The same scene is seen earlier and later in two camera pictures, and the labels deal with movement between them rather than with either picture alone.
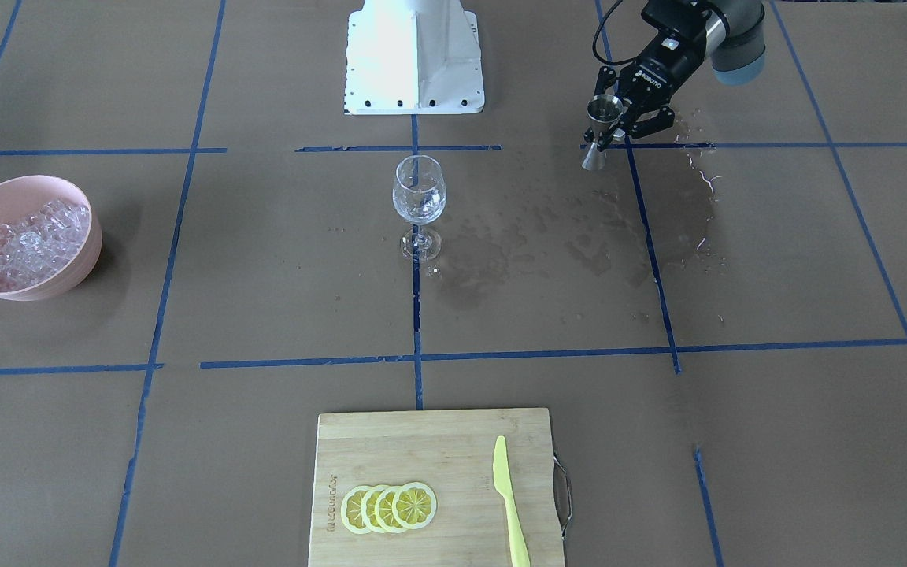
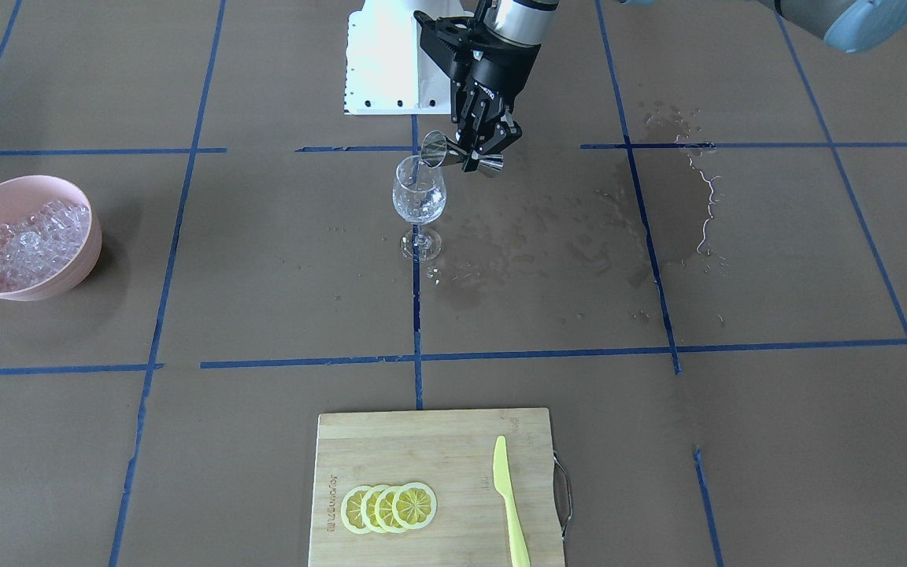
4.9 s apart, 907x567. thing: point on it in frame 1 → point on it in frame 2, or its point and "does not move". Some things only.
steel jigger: [602, 111] → [438, 150]
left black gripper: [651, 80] → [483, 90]
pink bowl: [24, 238] does not move
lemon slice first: [350, 509] does not move
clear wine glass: [419, 194] does not move
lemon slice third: [383, 509] does not move
